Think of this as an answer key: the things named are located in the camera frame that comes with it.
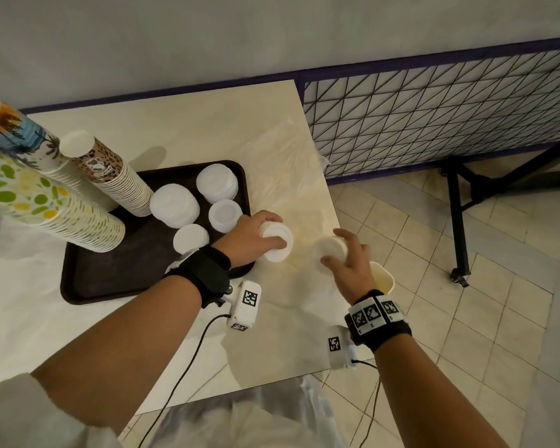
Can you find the person's right hand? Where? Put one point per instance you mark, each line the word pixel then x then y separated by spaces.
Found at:
pixel 352 270

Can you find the person's left hand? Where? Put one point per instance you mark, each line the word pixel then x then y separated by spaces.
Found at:
pixel 242 240

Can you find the person's right thumb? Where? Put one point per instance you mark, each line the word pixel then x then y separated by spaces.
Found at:
pixel 330 261

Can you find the person's left fingers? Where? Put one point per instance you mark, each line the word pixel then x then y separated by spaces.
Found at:
pixel 267 215

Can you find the white paper cup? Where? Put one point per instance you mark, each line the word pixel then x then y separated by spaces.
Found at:
pixel 329 247

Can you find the white plastic cup lid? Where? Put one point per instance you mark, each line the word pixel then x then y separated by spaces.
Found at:
pixel 280 254

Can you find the person's left forearm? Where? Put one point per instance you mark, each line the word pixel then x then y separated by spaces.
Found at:
pixel 121 349

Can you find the person's right forearm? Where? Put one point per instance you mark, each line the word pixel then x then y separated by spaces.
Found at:
pixel 429 396

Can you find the small stack of white lids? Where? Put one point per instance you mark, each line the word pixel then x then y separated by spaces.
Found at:
pixel 190 237
pixel 225 214

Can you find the cream paper cup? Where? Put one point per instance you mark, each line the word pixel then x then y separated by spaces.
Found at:
pixel 382 277

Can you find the large stack of white lids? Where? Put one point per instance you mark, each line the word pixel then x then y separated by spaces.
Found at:
pixel 217 181
pixel 174 205

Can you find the black right wristband with markers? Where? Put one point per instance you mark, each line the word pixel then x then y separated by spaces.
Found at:
pixel 378 321

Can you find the black metal stand with caster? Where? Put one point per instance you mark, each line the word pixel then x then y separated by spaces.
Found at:
pixel 457 219

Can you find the dark brown plastic tray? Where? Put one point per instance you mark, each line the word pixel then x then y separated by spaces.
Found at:
pixel 135 256

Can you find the stack of brown spotted cups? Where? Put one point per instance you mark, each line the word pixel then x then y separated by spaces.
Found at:
pixel 112 177

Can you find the translucent plastic bag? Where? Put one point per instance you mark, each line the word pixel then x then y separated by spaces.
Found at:
pixel 242 415

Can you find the stack of green-dotted paper cups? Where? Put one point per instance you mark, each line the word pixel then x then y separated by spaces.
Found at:
pixel 51 205

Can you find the stack of blue palm-print cups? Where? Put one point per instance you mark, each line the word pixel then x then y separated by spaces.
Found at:
pixel 23 135

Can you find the white sleeve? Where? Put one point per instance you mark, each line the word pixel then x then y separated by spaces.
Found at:
pixel 28 415

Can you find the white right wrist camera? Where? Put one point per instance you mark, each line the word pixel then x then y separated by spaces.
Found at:
pixel 339 347

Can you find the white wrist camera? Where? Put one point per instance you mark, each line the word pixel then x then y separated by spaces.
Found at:
pixel 339 347
pixel 245 305

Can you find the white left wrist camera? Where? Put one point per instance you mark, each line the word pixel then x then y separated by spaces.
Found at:
pixel 245 305

